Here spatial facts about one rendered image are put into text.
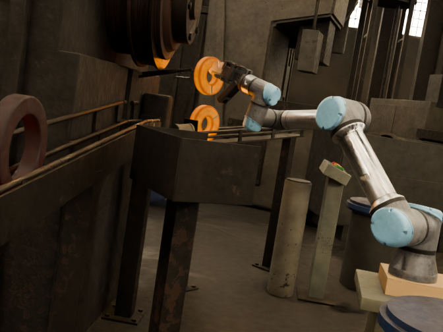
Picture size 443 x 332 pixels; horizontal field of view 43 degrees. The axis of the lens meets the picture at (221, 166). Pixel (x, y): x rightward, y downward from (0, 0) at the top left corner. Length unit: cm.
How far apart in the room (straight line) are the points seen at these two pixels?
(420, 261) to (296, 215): 76
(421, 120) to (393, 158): 167
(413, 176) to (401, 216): 233
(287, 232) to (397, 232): 86
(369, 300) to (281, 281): 83
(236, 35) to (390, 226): 312
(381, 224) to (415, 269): 20
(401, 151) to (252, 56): 141
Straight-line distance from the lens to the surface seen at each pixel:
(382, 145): 391
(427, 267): 187
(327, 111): 188
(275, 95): 214
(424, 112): 557
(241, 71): 223
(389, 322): 124
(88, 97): 154
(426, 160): 407
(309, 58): 423
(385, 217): 173
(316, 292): 261
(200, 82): 230
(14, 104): 99
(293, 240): 249
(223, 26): 464
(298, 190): 245
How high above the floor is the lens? 81
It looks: 6 degrees down
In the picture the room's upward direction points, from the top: 9 degrees clockwise
